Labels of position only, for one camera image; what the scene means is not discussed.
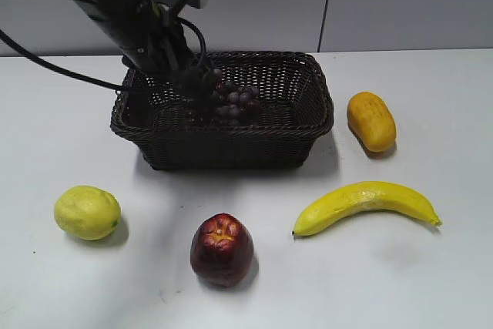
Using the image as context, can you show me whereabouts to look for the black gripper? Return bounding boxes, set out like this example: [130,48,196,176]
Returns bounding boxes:
[73,0,216,121]

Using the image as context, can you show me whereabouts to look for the dark red grape bunch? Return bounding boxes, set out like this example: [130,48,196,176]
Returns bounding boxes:
[183,68,263,127]

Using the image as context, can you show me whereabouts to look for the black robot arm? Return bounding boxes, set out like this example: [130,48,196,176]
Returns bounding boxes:
[1,0,219,119]

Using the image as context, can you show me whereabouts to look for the black woven basket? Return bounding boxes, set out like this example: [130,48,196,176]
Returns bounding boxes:
[110,51,334,170]

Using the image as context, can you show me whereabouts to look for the yellow lemon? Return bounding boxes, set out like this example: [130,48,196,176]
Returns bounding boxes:
[54,186,122,240]

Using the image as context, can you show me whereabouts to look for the dark red apple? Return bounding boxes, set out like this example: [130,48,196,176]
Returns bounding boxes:
[189,213,254,287]

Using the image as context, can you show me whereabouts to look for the orange yellow mango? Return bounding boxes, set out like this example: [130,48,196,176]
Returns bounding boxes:
[347,92,397,153]

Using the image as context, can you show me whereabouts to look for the yellow banana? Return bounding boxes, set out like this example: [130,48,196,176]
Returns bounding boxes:
[292,181,442,237]

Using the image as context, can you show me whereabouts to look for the black cable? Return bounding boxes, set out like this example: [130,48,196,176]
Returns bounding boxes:
[0,16,209,93]

